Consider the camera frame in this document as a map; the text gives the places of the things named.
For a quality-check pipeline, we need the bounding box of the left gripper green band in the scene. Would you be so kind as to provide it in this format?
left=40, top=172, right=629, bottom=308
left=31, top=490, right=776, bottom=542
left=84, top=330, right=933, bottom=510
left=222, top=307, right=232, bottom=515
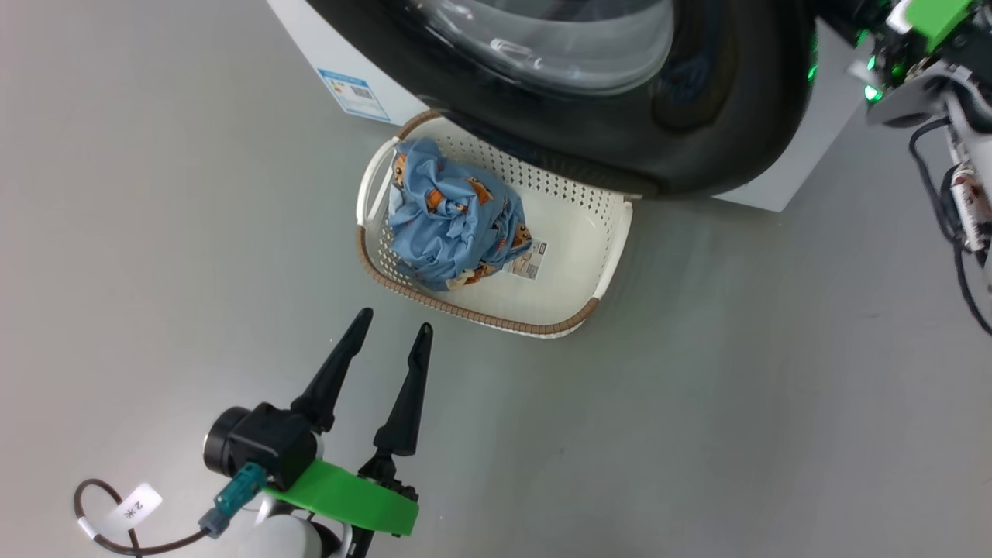
left=262, top=308, right=434, bottom=558

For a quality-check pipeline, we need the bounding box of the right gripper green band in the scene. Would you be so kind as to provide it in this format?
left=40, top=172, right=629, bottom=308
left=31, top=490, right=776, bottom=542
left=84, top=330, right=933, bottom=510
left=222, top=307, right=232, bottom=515
left=849, top=0, right=979, bottom=129

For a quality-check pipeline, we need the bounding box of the black round glass washer door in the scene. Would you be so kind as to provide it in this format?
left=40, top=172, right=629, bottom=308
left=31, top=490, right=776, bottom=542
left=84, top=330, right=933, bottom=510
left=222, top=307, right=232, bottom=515
left=306, top=0, right=819, bottom=199

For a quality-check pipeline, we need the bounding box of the white front-load washing machine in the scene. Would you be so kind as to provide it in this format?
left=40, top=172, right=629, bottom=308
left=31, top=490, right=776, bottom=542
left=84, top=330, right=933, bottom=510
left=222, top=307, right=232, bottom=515
left=267, top=0, right=873, bottom=214

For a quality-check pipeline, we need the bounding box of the product sticker in basket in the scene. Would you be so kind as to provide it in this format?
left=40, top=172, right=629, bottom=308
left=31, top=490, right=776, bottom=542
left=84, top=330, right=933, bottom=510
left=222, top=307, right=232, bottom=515
left=504, top=239, right=548, bottom=281

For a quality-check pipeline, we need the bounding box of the cream basket with brown rim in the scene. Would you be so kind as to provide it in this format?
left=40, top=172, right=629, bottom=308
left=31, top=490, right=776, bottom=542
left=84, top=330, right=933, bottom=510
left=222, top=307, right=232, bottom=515
left=355, top=108, right=634, bottom=339

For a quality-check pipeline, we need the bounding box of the blue white energy label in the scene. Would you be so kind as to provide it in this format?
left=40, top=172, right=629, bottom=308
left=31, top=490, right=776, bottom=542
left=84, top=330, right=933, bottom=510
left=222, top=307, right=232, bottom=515
left=316, top=68, right=391, bottom=122

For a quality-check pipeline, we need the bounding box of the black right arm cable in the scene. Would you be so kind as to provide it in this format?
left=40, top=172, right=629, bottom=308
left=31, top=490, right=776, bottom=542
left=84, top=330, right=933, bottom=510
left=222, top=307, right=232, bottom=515
left=908, top=116, right=992, bottom=338

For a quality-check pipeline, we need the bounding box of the white cable label tag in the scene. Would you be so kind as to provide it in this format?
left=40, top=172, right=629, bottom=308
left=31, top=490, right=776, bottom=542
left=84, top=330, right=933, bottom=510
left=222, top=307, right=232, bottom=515
left=105, top=483, right=164, bottom=536

